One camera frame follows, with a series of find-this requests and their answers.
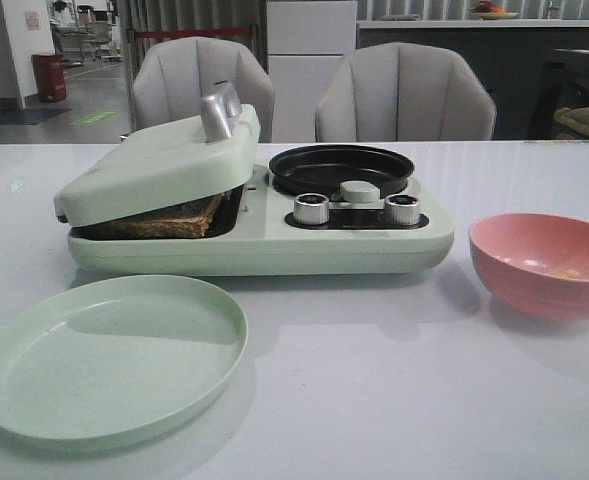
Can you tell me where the bread slice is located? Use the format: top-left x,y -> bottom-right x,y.
75,191 -> 231,240

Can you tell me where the mint green sandwich maker lid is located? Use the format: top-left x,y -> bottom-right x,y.
54,104 -> 261,227

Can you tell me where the pink bowl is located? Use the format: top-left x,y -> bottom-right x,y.
469,213 -> 589,320

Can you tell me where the shrimp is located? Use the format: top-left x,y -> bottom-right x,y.
550,268 -> 583,279

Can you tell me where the mint green breakfast maker base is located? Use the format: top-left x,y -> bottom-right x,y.
68,164 -> 454,276

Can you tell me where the left silver control knob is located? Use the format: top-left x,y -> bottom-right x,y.
293,193 -> 330,226

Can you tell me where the silver control knob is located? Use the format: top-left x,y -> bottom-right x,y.
383,194 -> 421,226
293,193 -> 330,226

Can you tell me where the black round frying pan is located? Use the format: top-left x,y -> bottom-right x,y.
269,144 -> 415,197

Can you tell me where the right silver control knob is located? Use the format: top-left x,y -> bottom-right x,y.
383,194 -> 421,226

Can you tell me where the right grey upholstered chair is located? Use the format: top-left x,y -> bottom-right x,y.
315,42 -> 497,143

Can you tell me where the grey upholstered chair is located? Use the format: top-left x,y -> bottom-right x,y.
315,42 -> 497,143
132,37 -> 275,143

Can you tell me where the white cabinet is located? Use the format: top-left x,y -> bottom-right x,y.
266,1 -> 358,143

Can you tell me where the left grey upholstered chair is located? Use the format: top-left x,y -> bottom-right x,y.
132,37 -> 275,143

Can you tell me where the mint green round plate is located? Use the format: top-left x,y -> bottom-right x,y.
0,275 -> 248,451

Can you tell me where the dark grey counter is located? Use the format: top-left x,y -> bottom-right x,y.
357,19 -> 589,140

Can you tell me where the red trash bin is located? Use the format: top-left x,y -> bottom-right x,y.
31,53 -> 67,103

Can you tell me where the fruit plate on counter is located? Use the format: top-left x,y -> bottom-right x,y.
470,0 -> 518,20

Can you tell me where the mint green pan handle knob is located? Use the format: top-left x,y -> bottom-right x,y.
339,180 -> 380,204

